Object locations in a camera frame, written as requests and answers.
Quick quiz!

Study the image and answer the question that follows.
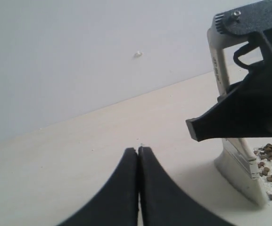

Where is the white wall hook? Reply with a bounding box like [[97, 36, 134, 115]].
[[133, 51, 143, 58]]

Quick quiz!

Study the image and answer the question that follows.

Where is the white wooden paint brush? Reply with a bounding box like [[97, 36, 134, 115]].
[[207, 28, 269, 207]]

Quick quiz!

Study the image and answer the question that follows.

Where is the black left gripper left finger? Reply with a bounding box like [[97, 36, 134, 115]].
[[60, 148, 138, 226]]

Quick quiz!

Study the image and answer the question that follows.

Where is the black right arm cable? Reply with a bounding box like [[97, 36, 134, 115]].
[[233, 42, 266, 71]]

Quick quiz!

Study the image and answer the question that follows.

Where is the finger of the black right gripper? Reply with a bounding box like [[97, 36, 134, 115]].
[[186, 65, 272, 141]]

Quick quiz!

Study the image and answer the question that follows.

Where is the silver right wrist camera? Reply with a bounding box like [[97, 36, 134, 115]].
[[207, 0, 272, 95]]

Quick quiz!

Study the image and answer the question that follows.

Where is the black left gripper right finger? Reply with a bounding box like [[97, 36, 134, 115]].
[[138, 146, 231, 226]]

